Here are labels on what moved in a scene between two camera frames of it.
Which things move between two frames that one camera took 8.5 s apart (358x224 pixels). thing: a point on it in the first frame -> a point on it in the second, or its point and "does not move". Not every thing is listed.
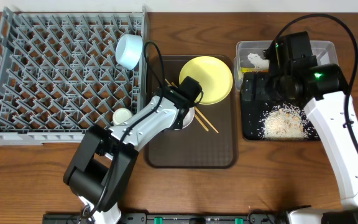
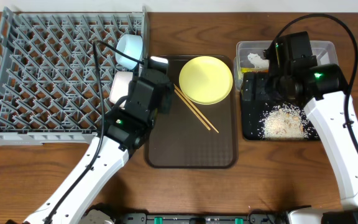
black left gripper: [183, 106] -> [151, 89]
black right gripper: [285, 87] does not move
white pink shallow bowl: [188, 118] -> [120, 86]
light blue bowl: [128, 51] does not move
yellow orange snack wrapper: [249, 70] does not move
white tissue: [258, 62] does not move
